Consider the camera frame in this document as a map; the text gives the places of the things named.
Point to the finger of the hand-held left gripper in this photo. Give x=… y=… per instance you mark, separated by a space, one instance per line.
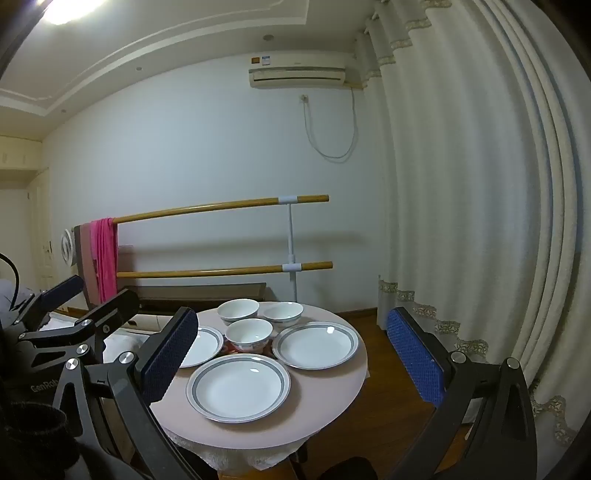
x=115 y=305
x=64 y=287

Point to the white round fan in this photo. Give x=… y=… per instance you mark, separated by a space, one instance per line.
x=67 y=247

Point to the brown cloth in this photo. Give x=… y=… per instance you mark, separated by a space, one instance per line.
x=85 y=263

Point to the white barre post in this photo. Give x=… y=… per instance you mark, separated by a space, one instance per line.
x=291 y=230

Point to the person's left forearm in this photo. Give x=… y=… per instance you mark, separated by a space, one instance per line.
x=27 y=434

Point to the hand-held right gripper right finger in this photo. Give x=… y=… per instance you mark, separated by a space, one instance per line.
x=415 y=360

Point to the white bowl grey band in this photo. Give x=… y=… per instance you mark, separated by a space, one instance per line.
x=284 y=313
x=238 y=308
x=249 y=334

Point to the pink cloth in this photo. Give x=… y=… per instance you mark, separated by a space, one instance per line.
x=104 y=258

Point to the long wooden barre bar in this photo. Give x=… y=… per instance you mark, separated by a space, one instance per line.
x=207 y=206
x=207 y=271

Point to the white door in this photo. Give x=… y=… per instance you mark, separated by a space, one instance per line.
x=44 y=221

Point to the white wall air conditioner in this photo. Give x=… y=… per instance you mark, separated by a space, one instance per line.
x=295 y=69

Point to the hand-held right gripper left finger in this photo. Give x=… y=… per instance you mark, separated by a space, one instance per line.
x=166 y=360

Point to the white lace tablecloth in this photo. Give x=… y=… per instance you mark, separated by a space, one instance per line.
x=231 y=457

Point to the cream overhead cupboard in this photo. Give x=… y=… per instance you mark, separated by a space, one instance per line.
x=18 y=157

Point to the white pleated curtain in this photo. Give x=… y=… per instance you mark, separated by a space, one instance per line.
x=461 y=184

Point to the bright ceiling lamp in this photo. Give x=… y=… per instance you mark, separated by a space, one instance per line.
x=60 y=9

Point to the white plate grey rim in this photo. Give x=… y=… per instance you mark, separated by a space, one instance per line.
x=205 y=346
x=316 y=346
x=238 y=390

